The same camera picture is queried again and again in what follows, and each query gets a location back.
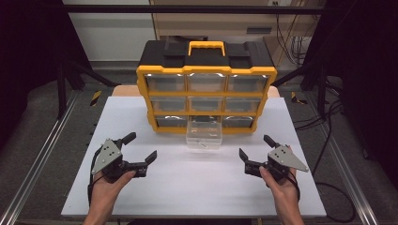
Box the clear plastic drawer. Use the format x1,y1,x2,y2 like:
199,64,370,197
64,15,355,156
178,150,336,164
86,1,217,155
185,120,223,151

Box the aluminium floor rail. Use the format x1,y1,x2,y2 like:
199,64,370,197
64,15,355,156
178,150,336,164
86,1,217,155
304,93,379,225
0,90,81,225

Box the black metal frame bar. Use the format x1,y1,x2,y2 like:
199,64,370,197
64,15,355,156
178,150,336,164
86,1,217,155
43,4,345,15

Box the black stand leg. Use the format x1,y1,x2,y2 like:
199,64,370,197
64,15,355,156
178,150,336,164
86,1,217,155
55,59,121,120
271,59,329,116

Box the black curtain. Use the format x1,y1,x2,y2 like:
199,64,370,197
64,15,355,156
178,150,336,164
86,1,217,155
299,0,398,182
0,0,92,148

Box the person's left hand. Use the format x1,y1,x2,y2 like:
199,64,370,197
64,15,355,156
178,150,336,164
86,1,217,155
89,170,137,210

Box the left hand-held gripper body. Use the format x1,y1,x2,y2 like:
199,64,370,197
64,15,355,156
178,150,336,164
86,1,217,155
91,138,148,184

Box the black floor cables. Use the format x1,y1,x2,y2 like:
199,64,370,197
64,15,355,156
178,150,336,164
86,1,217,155
294,93,345,130

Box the yellow black organizer cabinet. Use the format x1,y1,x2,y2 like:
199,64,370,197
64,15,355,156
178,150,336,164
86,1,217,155
136,40,278,135

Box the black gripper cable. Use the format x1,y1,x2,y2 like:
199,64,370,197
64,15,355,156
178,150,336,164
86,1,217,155
289,170,302,203
87,149,104,207

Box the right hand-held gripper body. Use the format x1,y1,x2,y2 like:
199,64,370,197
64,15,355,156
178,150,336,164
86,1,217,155
244,144,310,183

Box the person's right hand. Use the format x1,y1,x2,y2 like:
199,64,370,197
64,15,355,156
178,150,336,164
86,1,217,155
258,165,300,208

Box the black floor cable loop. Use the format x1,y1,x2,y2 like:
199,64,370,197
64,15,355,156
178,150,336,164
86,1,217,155
313,182,357,223

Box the hanging black cables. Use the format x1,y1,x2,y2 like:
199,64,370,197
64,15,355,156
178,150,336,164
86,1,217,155
275,13,314,67

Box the set of clear organizer drawers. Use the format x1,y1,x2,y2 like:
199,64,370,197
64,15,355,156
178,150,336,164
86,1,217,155
144,73,269,128

